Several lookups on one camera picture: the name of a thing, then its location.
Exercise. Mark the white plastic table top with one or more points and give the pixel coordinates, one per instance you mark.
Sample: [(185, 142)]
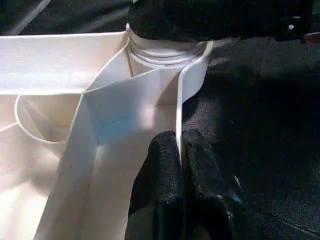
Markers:
[(50, 62)]

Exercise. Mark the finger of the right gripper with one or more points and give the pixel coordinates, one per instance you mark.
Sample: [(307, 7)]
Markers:
[(200, 20)]

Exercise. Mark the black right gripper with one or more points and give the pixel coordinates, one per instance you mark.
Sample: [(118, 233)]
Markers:
[(297, 17)]

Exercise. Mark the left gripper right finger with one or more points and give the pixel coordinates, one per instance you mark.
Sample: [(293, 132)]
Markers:
[(212, 200)]

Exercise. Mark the white plastic table leg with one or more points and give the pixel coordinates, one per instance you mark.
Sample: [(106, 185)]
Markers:
[(162, 53)]

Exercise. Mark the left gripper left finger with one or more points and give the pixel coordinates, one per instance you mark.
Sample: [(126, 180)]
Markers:
[(160, 187)]

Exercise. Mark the black shiny mat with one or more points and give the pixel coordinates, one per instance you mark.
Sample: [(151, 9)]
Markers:
[(262, 125)]

